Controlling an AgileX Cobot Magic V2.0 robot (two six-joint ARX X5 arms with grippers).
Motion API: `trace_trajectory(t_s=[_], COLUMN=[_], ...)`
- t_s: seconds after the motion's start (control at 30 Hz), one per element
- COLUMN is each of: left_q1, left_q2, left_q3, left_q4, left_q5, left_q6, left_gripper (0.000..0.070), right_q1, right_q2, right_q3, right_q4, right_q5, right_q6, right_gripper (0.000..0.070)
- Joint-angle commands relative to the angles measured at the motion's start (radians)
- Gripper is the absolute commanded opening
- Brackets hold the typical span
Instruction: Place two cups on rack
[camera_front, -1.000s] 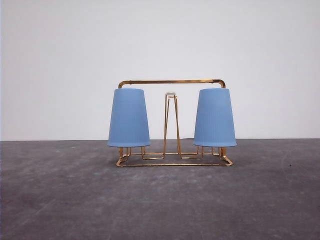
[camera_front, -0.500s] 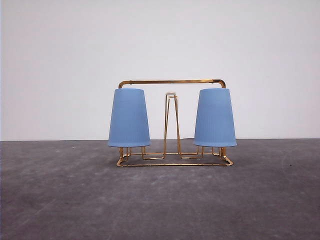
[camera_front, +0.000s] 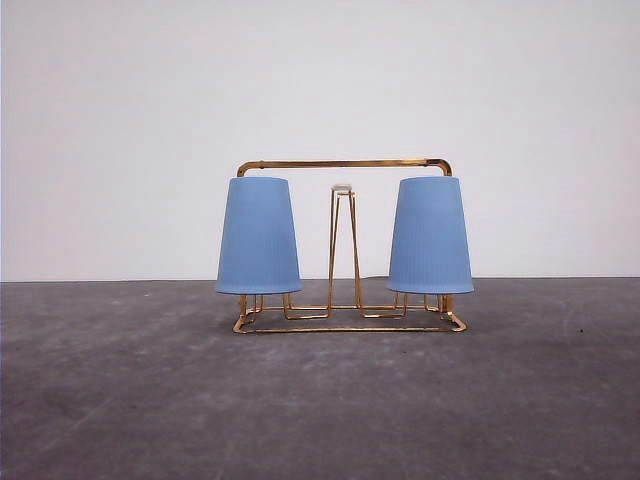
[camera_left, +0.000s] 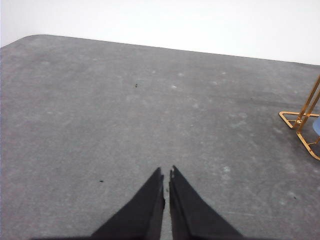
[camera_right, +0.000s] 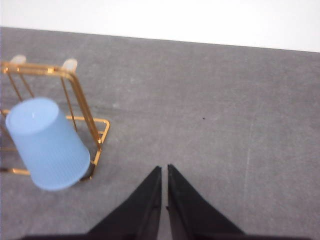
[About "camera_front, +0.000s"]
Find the blue ribbed cup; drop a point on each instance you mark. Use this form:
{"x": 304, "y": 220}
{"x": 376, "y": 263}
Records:
{"x": 257, "y": 252}
{"x": 429, "y": 252}

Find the gold wire cup rack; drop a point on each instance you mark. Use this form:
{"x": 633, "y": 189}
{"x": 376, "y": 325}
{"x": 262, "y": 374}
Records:
{"x": 284, "y": 313}

